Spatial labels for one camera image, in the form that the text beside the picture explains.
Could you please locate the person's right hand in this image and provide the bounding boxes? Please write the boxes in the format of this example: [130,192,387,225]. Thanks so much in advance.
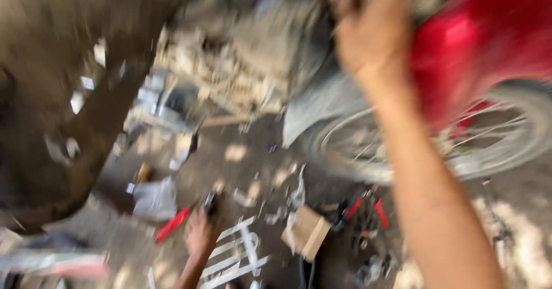
[329,0,415,87]

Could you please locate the grey crumpled cloth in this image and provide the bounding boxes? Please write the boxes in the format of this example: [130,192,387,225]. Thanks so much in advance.
[131,177,178,221]

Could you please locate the black hand tool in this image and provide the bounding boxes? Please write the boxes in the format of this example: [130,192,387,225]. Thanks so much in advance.
[204,192,220,219]

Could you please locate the white metal rack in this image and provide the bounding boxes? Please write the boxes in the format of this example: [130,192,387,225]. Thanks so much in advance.
[199,216,271,289]

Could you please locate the small cardboard box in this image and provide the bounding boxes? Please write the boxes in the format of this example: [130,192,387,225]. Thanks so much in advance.
[281,205,332,263]

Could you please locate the white crumpled rag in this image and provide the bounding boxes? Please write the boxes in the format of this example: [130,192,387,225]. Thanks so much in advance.
[287,164,308,210]

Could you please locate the person's left hand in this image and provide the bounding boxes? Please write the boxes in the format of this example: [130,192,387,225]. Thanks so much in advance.
[185,206,223,260]

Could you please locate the red motorcycle body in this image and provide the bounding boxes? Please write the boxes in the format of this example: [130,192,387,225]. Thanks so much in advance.
[410,0,552,139]

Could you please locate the dusty motorcycle engine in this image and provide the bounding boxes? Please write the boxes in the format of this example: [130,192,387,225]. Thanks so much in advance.
[153,0,333,117]

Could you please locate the red-handled pliers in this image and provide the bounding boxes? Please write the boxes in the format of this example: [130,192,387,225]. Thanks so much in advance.
[334,194,391,234]

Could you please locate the red flat tool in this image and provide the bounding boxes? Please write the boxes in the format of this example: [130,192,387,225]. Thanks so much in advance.
[155,207,192,244]

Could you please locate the spoked motorcycle wheel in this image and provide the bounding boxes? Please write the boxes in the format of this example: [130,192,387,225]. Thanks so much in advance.
[302,80,552,185]

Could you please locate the brown-handled tool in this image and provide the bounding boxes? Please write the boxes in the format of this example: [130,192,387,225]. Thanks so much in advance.
[135,162,152,184]

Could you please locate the grey mudguard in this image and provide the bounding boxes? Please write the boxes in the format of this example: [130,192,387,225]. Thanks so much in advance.
[282,71,371,148]

